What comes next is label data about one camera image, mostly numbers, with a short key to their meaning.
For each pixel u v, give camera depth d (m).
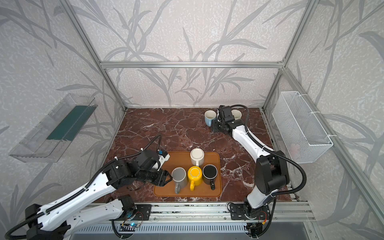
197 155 0.86
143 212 0.72
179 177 0.75
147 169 0.56
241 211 0.73
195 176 0.76
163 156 0.65
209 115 1.05
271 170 0.45
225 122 0.66
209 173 0.77
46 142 0.64
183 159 0.90
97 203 0.46
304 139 0.61
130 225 0.71
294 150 0.72
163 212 0.75
